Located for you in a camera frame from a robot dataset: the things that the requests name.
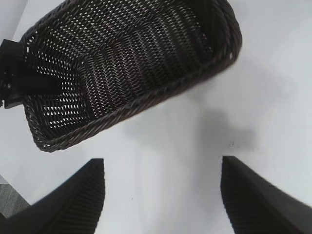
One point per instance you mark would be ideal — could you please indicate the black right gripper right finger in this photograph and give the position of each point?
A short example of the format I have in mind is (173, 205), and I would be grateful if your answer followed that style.
(263, 207)

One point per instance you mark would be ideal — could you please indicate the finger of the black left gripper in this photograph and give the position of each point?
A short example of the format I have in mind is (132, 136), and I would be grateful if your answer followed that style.
(39, 84)

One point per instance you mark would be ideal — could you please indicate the dark brown woven basket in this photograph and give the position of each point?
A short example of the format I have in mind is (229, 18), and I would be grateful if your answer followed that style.
(146, 61)

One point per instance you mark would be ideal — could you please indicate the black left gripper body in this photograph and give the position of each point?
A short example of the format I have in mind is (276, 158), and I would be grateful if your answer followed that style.
(11, 63)

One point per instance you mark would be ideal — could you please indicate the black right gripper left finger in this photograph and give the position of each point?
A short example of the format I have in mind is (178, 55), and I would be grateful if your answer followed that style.
(61, 212)

